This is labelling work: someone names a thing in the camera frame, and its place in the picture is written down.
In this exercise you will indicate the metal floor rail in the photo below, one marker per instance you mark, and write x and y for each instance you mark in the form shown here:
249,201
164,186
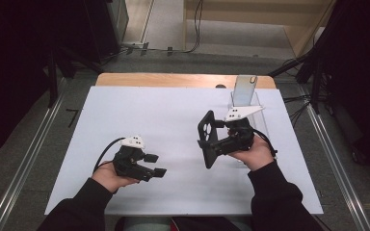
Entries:
26,160
334,160

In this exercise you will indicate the small black floor bracket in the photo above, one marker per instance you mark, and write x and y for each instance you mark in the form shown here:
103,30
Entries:
144,48
169,51

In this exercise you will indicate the person's left hand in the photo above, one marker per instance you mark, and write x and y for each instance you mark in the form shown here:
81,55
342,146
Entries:
107,176

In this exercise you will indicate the black curtain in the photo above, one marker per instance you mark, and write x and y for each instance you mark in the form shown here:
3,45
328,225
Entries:
13,64
359,64

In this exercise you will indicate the wooden table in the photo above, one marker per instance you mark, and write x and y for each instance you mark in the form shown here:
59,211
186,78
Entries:
173,80

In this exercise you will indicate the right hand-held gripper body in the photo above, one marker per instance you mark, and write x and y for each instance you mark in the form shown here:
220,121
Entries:
241,141

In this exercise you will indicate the wooden shelf unit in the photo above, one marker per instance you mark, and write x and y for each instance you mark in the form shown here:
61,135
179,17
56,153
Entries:
237,17

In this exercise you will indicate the white board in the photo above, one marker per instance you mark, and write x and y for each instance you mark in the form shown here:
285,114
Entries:
160,112

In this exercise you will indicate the person's right hand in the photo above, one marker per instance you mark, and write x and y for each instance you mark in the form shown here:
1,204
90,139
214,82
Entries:
258,155

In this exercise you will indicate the black phone case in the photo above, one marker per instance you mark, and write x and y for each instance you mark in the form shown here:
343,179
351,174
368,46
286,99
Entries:
210,160

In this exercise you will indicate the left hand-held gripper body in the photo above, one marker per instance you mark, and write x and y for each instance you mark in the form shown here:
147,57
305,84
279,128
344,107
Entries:
126,163

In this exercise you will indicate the black metal stand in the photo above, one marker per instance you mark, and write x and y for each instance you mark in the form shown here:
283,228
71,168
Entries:
289,65
53,86

